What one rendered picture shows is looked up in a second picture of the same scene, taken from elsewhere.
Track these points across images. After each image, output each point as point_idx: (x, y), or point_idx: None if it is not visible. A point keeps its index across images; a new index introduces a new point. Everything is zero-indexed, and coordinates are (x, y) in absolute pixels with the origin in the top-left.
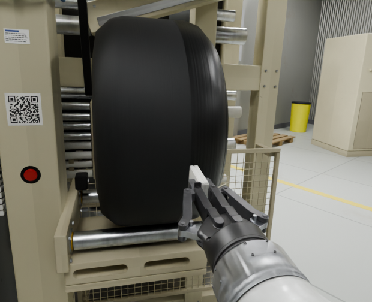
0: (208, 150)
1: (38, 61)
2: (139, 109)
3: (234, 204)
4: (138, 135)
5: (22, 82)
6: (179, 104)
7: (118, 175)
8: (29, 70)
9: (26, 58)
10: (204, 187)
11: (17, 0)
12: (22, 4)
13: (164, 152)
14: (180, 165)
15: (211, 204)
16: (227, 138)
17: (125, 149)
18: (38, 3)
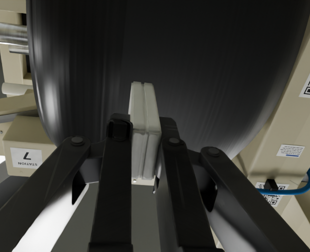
0: (79, 69)
1: (282, 128)
2: (203, 146)
3: (52, 230)
4: (218, 115)
5: None
6: None
7: (280, 41)
8: (296, 121)
9: (292, 132)
10: (139, 167)
11: (273, 176)
12: (270, 173)
13: (178, 81)
14: (145, 45)
15: (131, 160)
16: (30, 62)
17: (249, 95)
18: (255, 174)
